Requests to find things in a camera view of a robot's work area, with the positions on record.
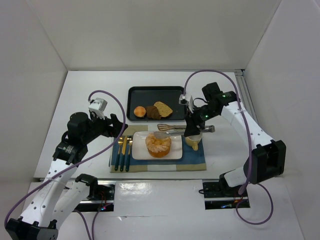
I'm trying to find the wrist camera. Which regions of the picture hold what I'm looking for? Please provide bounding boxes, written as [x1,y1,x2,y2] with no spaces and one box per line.
[88,98,108,120]
[178,94,195,113]

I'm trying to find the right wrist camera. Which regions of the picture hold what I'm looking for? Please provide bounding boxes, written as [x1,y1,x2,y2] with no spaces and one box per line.
[178,94,195,113]

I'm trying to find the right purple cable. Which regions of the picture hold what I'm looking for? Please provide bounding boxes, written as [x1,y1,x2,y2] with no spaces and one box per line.
[184,69,274,226]

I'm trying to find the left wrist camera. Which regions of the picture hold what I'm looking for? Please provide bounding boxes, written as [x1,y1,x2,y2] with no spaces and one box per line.
[88,98,108,120]

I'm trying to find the white rectangular plate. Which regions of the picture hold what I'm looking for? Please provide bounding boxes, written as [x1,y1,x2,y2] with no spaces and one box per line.
[130,131,183,161]

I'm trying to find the gold green spoon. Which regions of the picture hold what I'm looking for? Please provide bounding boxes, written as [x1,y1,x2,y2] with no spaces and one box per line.
[114,136,124,171]

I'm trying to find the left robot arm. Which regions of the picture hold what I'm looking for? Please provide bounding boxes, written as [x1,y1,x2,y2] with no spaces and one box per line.
[4,111,128,240]

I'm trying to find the metal food tongs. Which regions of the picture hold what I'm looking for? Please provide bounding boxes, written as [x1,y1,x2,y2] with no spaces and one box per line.
[154,123,216,139]

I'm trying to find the yellow mug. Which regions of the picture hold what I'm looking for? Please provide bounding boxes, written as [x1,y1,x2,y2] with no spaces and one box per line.
[185,134,203,151]

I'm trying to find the small round bun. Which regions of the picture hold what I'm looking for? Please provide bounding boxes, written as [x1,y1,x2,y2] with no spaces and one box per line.
[133,106,147,118]

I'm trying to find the gold green knife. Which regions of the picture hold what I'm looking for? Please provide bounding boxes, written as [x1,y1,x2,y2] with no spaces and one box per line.
[120,135,128,172]

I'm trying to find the tan bread slice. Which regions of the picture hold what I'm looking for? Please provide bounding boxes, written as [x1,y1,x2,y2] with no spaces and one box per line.
[154,101,173,118]

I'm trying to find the aluminium frame rail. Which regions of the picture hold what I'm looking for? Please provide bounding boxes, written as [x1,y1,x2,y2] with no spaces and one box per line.
[234,69,257,121]

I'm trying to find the chocolate croissant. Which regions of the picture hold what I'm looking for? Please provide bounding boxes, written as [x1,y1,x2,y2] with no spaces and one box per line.
[146,105,162,120]

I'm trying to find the black baking tray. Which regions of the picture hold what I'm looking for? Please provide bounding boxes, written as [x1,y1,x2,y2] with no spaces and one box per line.
[126,86,187,122]

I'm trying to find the blue beige placemat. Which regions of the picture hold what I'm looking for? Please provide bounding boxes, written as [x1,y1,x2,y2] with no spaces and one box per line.
[109,136,207,173]

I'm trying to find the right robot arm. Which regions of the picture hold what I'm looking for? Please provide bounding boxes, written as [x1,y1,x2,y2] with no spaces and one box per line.
[179,82,287,195]

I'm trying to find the orange sugared ring bread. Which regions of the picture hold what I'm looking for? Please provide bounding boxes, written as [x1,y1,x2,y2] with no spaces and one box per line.
[145,132,172,158]

